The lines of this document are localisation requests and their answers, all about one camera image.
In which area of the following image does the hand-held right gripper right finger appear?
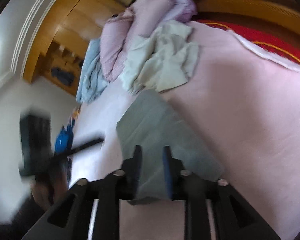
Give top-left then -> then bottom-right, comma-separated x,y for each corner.
163,145 -> 282,240

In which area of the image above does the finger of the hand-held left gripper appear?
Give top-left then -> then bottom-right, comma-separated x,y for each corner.
51,137 -> 104,160

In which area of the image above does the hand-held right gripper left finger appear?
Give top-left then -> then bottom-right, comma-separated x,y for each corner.
21,145 -> 143,240

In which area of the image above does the person's left hand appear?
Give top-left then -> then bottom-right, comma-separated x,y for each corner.
31,160 -> 72,210

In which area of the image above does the blue folded garment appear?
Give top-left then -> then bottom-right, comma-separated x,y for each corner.
54,119 -> 75,154

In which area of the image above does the light blue floral quilt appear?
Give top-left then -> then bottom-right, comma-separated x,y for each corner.
76,39 -> 109,104

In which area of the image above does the dark hanging jacket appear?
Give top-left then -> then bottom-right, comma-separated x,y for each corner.
51,66 -> 75,87

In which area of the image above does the pink fleece blanket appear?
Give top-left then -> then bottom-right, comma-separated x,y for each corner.
67,20 -> 300,240

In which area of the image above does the pink checked quilt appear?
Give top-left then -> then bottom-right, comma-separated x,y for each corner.
100,0 -> 175,82

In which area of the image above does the pale green crumpled garment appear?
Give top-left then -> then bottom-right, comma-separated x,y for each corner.
120,20 -> 200,95

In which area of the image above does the wooden wardrobe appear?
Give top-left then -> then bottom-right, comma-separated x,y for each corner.
21,0 -> 140,97

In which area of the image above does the red bed sheet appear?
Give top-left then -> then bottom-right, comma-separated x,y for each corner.
196,19 -> 300,72

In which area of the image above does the purple ruffled pillow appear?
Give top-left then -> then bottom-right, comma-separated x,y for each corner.
162,0 -> 198,23

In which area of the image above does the wooden headboard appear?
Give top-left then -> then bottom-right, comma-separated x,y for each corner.
134,0 -> 300,34

